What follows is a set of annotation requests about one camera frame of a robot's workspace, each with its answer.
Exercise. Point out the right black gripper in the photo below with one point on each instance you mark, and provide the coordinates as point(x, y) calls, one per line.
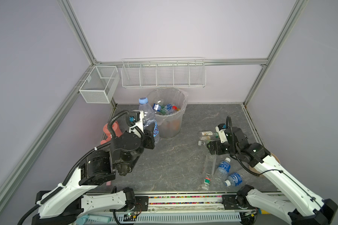
point(212, 147)

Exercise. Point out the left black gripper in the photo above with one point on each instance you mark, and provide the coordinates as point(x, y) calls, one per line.
point(149, 134)

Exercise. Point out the bird label tea bottle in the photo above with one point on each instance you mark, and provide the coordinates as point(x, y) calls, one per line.
point(208, 135)

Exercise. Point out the lime green label bottle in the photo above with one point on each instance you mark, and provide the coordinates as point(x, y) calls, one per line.
point(204, 142)

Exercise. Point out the blue cartoon label water bottle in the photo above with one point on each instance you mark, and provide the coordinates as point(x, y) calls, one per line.
point(149, 120)

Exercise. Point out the green Sprite bottle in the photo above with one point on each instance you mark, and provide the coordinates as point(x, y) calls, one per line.
point(163, 111)

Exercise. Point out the small crushed blue bottle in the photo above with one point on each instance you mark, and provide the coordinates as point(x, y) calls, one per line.
point(157, 107)

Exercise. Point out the Pocari Sweat bottle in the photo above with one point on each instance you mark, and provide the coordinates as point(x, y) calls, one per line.
point(168, 109)

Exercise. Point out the orange NFC juice bottle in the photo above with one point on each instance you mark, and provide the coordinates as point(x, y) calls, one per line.
point(174, 126)

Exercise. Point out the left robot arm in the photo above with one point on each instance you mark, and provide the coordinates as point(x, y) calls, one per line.
point(69, 200)

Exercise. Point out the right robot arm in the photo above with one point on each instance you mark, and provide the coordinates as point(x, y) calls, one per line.
point(303, 207)

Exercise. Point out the grey mesh waste bin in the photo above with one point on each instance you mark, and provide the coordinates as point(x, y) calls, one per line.
point(163, 131)

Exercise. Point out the clear plastic bin liner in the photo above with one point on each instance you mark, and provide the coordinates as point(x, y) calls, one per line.
point(169, 95)

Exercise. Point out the tall clear bottle green-red cap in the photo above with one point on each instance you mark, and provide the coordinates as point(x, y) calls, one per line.
point(208, 171)

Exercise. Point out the small white mesh basket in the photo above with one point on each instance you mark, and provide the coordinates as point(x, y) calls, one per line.
point(100, 85)

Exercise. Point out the teal toy shovel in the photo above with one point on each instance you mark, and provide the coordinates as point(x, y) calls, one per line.
point(93, 219)

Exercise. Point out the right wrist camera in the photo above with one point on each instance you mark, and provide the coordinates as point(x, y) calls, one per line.
point(220, 129)

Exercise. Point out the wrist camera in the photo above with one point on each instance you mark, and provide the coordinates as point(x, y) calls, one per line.
point(136, 118)
point(220, 129)

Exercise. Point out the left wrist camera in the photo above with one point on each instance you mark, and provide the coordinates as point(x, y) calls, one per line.
point(136, 118)

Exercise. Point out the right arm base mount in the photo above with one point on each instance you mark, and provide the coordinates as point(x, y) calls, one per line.
point(236, 202)

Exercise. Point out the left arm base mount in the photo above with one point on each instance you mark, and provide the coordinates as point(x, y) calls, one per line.
point(141, 203)

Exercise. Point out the long white wire shelf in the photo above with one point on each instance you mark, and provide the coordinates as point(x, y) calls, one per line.
point(184, 72)

